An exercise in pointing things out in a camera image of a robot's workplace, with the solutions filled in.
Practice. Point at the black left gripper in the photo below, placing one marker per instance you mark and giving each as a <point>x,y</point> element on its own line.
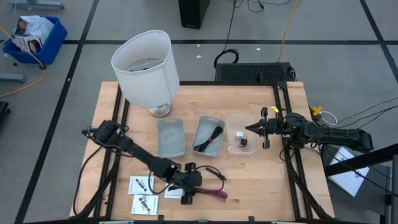
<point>186,180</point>

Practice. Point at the yellow plug connector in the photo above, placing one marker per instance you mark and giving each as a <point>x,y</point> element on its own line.
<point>316,109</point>

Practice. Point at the black upright post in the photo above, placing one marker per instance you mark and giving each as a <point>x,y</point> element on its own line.
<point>394,186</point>

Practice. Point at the white printed carton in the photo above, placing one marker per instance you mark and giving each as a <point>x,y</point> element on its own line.
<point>26,43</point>
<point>26,25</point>

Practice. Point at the gray table foot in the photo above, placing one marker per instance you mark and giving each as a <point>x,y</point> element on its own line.
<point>12,77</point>

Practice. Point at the clear plastic bin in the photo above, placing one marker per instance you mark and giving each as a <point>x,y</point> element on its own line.
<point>248,124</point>

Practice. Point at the black tower case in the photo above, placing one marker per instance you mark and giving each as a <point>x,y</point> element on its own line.
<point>192,12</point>

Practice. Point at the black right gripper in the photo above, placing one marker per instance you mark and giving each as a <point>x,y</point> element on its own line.
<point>272,127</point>

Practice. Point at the small white cube adapter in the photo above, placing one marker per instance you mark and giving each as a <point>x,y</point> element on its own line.
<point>239,134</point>

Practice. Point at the white paper sheet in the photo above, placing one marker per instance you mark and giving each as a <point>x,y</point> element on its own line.
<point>348,180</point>

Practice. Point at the black perforated computer case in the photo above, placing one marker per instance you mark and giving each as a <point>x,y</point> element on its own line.
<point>248,72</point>

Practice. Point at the white printed leaflet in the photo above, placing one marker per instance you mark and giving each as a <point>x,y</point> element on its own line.
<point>136,208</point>
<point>174,194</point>
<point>133,189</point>

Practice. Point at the blue plastic floor bin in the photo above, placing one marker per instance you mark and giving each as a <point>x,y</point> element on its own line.
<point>53,46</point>

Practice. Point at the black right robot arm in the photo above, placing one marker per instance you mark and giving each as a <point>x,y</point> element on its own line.
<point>342,137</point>

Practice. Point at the black slanted beam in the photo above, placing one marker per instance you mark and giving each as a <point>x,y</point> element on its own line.
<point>367,159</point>

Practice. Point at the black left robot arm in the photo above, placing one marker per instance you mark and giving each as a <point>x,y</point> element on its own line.
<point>140,154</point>

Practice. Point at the black aluminium table frame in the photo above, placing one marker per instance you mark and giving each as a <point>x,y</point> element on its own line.
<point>233,83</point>

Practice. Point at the black chair caster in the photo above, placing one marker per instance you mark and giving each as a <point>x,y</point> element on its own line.
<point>3,109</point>

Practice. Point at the white shade table lamp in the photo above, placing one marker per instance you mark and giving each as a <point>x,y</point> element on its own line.
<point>146,81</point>

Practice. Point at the gray table base bar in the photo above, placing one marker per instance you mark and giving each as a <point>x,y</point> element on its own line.
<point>37,4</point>

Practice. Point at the small black adapter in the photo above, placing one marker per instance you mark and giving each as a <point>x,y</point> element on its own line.
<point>243,142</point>

